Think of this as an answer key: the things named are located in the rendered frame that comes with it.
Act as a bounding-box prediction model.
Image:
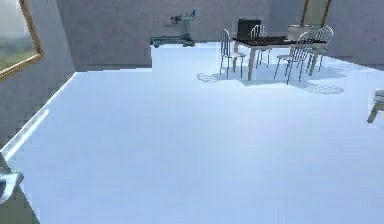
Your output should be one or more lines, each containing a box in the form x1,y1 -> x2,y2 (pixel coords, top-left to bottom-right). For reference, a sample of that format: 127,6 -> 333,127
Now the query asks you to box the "wooden leg pale furniture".
367,88 -> 384,124

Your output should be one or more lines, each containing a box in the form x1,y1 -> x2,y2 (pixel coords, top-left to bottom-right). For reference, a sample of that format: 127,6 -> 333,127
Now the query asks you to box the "black box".
237,18 -> 262,39

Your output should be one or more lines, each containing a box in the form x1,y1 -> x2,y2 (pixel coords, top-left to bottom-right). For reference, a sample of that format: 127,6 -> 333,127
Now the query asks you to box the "gold framed landscape picture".
0,0 -> 44,80

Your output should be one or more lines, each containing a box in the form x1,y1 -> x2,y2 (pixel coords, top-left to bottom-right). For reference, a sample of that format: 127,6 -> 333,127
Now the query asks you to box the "dark top dining table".
231,35 -> 327,82

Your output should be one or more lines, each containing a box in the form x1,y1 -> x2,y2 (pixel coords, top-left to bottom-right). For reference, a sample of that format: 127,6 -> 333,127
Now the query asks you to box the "white wire back chair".
250,23 -> 272,70
305,25 -> 334,73
273,31 -> 315,86
219,28 -> 247,80

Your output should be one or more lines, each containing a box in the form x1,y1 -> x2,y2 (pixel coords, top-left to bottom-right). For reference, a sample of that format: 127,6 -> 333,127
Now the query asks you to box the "wooden framed wall picture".
300,0 -> 332,29

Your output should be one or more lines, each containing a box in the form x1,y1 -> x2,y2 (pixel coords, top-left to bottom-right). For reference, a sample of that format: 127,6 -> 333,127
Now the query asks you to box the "teal exercise machine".
149,9 -> 198,49

